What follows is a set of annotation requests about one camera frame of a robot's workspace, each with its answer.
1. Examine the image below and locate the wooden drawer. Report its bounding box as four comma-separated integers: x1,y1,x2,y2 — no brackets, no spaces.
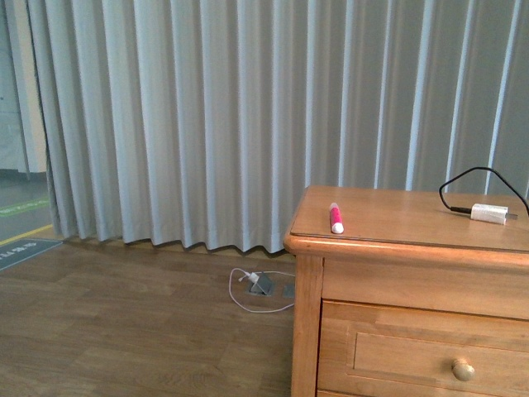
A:
317,301,528,396

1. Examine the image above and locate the grey floor sign sticker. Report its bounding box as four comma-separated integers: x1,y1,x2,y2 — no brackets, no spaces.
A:
1,238,62,270

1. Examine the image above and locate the pink marker with white caps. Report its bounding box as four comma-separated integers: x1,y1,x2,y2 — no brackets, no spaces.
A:
329,203,345,234

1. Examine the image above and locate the open metal floor socket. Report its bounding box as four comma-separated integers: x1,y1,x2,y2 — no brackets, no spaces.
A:
246,272,275,296

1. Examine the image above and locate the wooden nightstand cabinet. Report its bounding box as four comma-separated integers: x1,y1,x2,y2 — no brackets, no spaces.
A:
284,186,528,396

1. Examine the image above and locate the round wooden upper knob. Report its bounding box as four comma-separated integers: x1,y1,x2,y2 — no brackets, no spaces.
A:
451,358,475,382

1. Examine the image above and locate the grey pleated curtain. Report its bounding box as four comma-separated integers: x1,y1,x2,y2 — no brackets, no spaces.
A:
27,1,528,252

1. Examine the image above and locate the black cable on nightstand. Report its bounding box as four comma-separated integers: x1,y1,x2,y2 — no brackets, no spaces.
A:
438,166,529,218

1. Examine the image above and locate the closed metal floor plate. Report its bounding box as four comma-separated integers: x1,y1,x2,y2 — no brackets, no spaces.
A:
282,284,295,299

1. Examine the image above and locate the white power adapter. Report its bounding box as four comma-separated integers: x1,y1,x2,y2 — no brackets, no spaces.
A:
470,203,518,225

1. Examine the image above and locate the white floor cable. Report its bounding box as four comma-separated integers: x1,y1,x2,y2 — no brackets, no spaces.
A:
229,267,296,314

